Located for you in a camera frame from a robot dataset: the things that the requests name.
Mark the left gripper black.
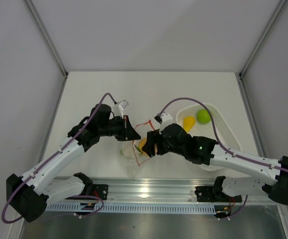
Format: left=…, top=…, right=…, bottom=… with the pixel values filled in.
left=99, top=115, right=141, bottom=141

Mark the orange peach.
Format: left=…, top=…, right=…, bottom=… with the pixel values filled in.
left=138, top=138, right=147, bottom=150

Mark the white green cabbage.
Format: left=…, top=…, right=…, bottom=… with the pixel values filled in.
left=120, top=144, right=144, bottom=158

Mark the clear zip top bag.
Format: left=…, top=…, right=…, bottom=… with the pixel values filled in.
left=118, top=118, right=159, bottom=178

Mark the green apple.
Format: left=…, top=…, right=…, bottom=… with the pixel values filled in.
left=196, top=109, right=211, bottom=124

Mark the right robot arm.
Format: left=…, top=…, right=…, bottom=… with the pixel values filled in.
left=142, top=123, right=288, bottom=205

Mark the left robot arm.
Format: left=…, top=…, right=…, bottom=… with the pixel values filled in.
left=6, top=101, right=140, bottom=222

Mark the yellow pear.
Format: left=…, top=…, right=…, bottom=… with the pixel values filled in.
left=182, top=116, right=196, bottom=132

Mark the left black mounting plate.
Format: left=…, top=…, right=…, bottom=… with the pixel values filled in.
left=91, top=184, right=109, bottom=201

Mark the black mounting plate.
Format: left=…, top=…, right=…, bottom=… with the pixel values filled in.
left=194, top=186, right=242, bottom=203
left=91, top=184, right=109, bottom=201

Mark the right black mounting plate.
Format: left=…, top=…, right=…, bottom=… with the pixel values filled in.
left=194, top=186, right=242, bottom=203

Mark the white perforated basket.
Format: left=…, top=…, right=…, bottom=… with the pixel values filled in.
left=175, top=103, right=242, bottom=172

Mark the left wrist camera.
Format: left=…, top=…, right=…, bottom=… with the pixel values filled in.
left=112, top=100, right=129, bottom=118

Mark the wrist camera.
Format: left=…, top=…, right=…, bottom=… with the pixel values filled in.
left=154, top=113, right=174, bottom=133
left=112, top=100, right=129, bottom=118

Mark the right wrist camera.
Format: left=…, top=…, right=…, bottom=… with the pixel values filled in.
left=154, top=113, right=174, bottom=133

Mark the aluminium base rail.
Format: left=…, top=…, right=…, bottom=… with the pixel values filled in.
left=17, top=178, right=288, bottom=205

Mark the white slotted cable duct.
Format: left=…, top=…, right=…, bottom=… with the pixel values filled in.
left=46, top=202, right=216, bottom=215

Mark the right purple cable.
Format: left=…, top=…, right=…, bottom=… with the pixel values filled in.
left=156, top=97, right=288, bottom=220

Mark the left aluminium frame post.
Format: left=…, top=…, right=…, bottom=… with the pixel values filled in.
left=22, top=0, right=68, bottom=78

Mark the aluminium frame post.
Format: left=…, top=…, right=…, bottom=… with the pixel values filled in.
left=22, top=0, right=68, bottom=78
left=239, top=0, right=288, bottom=80

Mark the right aluminium frame post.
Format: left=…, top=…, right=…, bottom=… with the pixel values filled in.
left=239, top=0, right=288, bottom=80

